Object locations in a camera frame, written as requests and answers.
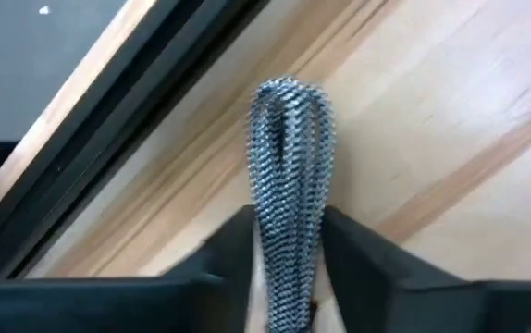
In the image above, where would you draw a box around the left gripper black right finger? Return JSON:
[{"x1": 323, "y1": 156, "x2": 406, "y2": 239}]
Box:
[{"x1": 324, "y1": 206, "x2": 531, "y2": 333}]

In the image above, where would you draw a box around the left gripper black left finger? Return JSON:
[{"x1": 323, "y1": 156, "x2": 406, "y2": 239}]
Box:
[{"x1": 0, "y1": 206, "x2": 256, "y2": 333}]

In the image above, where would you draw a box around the grey braided cable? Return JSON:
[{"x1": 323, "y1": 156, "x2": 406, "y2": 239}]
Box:
[{"x1": 245, "y1": 76, "x2": 337, "y2": 333}]

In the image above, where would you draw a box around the black aluminium table frame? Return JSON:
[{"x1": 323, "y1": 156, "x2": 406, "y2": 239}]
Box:
[{"x1": 0, "y1": 0, "x2": 271, "y2": 283}]

